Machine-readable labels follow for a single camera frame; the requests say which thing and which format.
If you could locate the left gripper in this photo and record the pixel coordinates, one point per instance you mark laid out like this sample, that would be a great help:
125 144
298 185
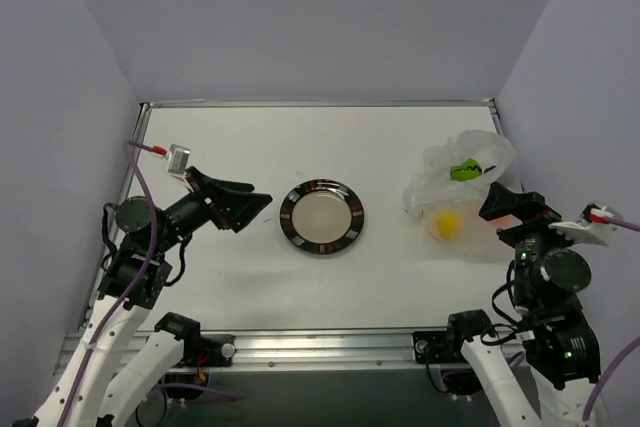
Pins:
210 203

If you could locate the yellow fake pear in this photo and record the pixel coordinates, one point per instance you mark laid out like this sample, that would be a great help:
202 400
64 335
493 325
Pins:
446 225

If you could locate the orange fake persimmon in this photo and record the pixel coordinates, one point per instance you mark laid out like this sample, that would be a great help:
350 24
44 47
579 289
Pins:
504 222

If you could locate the black rimmed round plate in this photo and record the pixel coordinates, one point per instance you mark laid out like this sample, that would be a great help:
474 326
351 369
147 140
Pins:
321 217

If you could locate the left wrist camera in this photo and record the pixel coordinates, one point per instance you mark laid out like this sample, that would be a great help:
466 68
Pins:
177 160

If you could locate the green fake watermelon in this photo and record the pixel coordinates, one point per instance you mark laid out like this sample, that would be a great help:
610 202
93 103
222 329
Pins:
466 171

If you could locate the clear plastic bag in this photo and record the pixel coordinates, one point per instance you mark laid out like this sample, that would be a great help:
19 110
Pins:
432 191

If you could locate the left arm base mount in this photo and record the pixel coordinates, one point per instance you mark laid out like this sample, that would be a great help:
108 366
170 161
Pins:
216 350

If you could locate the aluminium front frame rail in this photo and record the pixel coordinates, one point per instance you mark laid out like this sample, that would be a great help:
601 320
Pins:
333 351

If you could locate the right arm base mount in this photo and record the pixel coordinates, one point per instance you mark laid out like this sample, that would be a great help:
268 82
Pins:
434 347

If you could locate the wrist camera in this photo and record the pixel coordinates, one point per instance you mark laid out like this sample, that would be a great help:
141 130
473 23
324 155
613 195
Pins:
177 160
591 228

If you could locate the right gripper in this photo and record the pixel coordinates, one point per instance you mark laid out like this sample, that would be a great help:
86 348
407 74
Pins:
533 230

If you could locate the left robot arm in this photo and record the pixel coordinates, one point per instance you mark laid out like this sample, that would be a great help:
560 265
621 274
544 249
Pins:
95 389

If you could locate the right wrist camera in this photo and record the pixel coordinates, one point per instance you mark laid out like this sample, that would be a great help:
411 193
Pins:
591 228

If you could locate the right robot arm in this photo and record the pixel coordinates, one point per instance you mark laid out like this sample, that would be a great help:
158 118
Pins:
546 371

